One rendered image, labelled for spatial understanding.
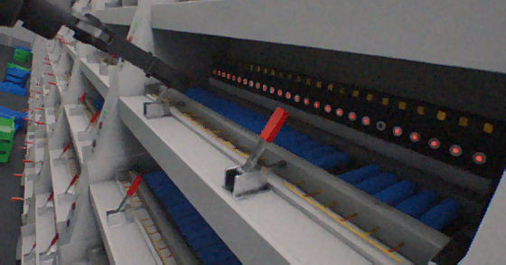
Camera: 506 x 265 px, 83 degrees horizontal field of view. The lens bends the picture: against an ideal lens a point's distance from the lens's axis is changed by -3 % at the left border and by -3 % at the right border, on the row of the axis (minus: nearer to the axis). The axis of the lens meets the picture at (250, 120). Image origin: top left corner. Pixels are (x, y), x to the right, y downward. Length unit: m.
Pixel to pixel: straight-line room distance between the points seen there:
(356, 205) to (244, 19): 0.23
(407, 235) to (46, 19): 0.43
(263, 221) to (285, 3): 0.20
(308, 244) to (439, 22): 0.17
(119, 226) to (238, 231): 0.33
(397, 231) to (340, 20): 0.17
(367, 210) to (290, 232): 0.06
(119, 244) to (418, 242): 0.42
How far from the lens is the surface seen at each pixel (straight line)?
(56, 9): 0.44
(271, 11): 0.31
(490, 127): 0.33
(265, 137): 0.28
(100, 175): 0.71
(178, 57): 0.69
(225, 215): 0.29
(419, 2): 0.22
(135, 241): 0.54
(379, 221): 0.26
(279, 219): 0.26
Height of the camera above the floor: 1.00
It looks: 4 degrees down
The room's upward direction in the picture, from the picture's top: 21 degrees clockwise
